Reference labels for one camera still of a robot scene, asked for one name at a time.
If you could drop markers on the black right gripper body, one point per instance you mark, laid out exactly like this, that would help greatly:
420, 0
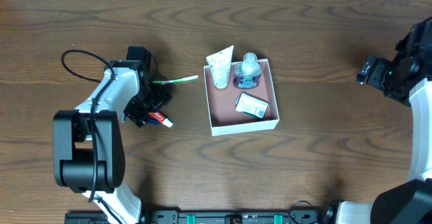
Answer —
368, 73

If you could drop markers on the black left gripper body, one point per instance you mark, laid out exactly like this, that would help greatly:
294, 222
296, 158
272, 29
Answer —
148, 106

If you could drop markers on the red green toothpaste tube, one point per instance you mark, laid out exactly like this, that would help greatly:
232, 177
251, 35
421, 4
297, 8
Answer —
161, 118

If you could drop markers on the green white toothbrush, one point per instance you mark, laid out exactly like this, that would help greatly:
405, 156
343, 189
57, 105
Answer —
173, 81

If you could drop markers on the white lotion tube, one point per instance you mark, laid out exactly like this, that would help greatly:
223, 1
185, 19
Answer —
220, 67

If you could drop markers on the white green labelled packet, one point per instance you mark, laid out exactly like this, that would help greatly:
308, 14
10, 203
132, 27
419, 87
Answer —
252, 106

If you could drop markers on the blue disposable razor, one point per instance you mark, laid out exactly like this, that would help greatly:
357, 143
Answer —
152, 121

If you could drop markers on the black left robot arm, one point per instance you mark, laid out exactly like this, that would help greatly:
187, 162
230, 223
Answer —
88, 150

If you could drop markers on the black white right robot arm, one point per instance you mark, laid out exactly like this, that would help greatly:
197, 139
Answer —
406, 79

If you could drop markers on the white box with pink interior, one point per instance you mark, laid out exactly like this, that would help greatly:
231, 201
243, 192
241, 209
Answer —
223, 117

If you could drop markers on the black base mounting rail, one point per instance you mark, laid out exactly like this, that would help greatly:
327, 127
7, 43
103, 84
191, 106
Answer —
300, 215

